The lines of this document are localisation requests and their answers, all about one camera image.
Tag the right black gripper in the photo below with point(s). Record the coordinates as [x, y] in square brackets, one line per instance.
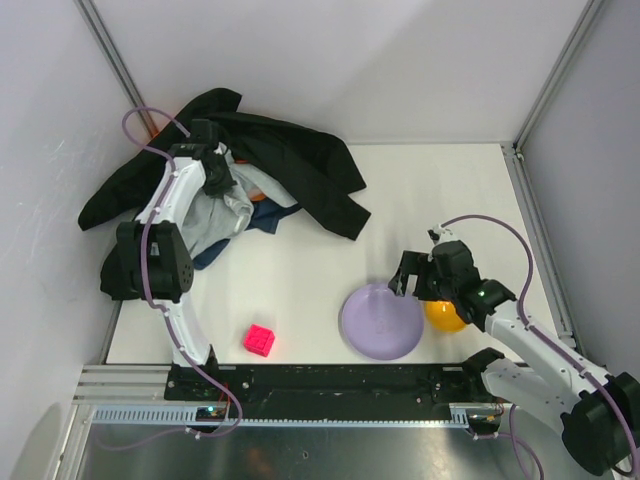
[420, 276]

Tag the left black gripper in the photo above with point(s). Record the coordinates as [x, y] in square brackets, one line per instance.
[220, 176]

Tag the grey cloth garment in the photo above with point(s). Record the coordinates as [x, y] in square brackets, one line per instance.
[210, 220]

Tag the navy blue cloth garment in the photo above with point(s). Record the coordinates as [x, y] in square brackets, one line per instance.
[250, 230]

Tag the black cloth garment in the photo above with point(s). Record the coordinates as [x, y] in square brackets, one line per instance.
[315, 168]

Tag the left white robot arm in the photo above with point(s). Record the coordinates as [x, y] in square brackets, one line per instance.
[153, 254]

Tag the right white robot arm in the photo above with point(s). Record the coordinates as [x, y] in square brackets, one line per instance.
[595, 413]

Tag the orange plastic bowl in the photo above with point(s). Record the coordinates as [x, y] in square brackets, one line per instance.
[443, 316]

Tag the lilac plastic plate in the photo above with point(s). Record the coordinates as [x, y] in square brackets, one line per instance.
[380, 325]

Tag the pink toy cube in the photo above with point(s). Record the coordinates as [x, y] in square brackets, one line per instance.
[259, 340]

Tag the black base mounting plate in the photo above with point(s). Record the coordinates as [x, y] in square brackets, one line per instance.
[351, 388]

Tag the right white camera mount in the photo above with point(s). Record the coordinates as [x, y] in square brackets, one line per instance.
[440, 234]

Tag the left aluminium frame post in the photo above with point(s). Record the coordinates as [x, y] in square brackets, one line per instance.
[98, 28]

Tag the grey slotted cable duct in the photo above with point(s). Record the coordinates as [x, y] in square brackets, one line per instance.
[440, 416]

